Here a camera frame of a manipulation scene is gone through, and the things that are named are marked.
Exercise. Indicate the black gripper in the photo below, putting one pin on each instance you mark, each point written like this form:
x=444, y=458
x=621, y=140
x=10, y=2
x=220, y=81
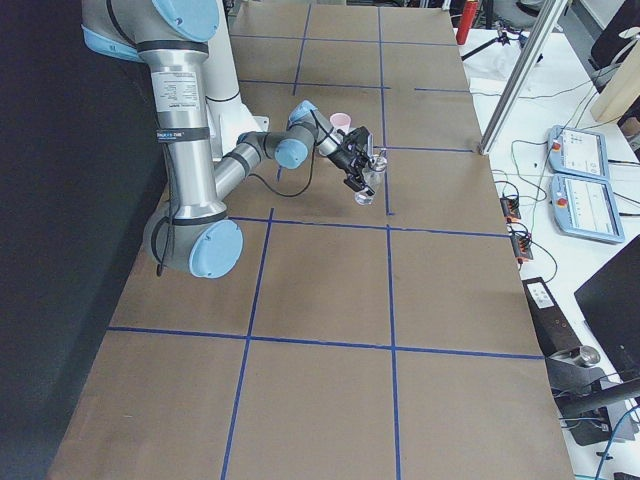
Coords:
x=341, y=157

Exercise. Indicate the clear glass sauce bottle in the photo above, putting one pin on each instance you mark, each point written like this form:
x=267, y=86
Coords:
x=373, y=173

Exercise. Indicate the pink plastic cup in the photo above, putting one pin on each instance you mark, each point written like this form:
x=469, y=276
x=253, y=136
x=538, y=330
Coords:
x=341, y=122

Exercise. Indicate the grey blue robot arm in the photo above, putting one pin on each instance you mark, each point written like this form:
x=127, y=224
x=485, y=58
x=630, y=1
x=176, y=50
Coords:
x=192, y=232

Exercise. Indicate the upper orange black connector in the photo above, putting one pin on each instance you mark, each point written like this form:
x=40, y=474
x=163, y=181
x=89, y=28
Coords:
x=510, y=208

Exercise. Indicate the orange black connector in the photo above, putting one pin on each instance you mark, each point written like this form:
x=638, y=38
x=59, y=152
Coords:
x=510, y=208
x=521, y=242

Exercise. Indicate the lower orange black connector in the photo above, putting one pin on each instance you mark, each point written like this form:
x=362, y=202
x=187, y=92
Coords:
x=521, y=242

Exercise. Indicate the red cylinder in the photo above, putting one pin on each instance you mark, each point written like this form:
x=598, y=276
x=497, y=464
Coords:
x=466, y=21

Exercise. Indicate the upper teach pendant tablet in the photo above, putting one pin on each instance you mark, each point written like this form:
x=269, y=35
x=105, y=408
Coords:
x=578, y=152

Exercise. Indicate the teach pendant tablet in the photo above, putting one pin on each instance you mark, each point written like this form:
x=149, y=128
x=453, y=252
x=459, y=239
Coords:
x=585, y=208
x=578, y=152

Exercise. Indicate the lower teach pendant tablet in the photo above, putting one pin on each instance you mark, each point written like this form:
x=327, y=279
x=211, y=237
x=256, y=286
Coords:
x=585, y=208

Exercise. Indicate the black labelled box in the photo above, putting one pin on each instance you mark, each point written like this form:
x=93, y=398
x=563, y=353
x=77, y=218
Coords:
x=553, y=330

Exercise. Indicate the black monitor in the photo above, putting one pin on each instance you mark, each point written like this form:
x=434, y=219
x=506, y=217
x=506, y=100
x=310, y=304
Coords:
x=609, y=302

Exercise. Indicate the aluminium frame post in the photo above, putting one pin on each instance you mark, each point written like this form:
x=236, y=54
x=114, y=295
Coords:
x=545, y=23

